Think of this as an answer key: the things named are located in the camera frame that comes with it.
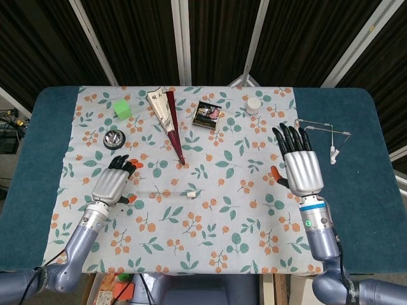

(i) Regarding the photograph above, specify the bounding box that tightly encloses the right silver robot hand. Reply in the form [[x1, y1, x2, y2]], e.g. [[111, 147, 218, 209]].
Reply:
[[270, 123, 325, 196]]

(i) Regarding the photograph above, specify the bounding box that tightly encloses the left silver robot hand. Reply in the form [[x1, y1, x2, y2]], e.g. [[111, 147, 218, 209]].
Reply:
[[91, 154, 144, 207]]

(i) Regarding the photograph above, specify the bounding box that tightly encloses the clear glass test tube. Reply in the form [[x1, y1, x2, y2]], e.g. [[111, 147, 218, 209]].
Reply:
[[139, 189, 190, 198]]

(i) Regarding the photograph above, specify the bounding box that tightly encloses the round metal tin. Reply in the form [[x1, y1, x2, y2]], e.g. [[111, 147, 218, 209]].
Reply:
[[102, 130, 127, 151]]

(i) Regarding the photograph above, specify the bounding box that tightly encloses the blue table cover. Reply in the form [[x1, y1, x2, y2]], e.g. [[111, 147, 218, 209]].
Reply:
[[0, 86, 405, 274]]

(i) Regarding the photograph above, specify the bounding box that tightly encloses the green cube block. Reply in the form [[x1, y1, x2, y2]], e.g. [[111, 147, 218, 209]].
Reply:
[[113, 98, 133, 121]]

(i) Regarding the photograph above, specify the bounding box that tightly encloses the white round jar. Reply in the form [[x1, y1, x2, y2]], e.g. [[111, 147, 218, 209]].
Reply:
[[245, 97, 262, 115]]

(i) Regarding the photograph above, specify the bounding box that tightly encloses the dark red folding fan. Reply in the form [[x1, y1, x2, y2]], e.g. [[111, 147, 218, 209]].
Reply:
[[146, 90, 187, 165]]

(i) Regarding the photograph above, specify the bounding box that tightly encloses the floral fruit print tablecloth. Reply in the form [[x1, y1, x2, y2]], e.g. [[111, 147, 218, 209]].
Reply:
[[43, 85, 324, 276]]

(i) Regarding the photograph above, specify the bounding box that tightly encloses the cardboard box with orange items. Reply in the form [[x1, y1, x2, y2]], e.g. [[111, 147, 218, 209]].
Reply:
[[87, 273, 137, 305]]

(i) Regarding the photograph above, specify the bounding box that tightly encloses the black equipment box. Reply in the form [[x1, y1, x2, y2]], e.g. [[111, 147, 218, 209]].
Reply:
[[0, 129, 22, 154]]

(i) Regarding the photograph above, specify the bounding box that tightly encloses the black food tin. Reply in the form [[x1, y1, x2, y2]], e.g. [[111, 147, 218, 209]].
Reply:
[[191, 100, 223, 129]]

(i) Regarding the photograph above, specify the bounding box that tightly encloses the white board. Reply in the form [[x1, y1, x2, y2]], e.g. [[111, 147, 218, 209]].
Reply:
[[291, 274, 319, 305]]

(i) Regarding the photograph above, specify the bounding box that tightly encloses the grey-blue robot torso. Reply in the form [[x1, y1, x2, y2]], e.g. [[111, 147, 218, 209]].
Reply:
[[132, 273, 260, 305]]

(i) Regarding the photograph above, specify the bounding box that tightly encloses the white framed dark partition screen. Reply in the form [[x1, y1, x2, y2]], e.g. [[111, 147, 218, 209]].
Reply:
[[0, 0, 407, 109]]

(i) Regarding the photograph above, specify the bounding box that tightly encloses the metal wire rack stand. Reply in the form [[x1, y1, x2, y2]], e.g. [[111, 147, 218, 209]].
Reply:
[[295, 118, 352, 165]]

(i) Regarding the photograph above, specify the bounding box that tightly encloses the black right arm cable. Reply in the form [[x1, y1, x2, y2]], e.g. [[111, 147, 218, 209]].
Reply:
[[333, 234, 355, 305]]

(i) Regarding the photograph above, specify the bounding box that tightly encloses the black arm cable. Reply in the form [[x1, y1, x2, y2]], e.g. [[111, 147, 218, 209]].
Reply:
[[18, 247, 69, 305], [333, 234, 355, 305]]

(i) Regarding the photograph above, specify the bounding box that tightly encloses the cable bundle on floor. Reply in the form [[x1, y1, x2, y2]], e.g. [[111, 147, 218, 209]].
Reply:
[[0, 107, 31, 128]]

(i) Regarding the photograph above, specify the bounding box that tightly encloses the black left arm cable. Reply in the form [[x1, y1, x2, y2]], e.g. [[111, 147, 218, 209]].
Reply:
[[18, 247, 69, 305]]

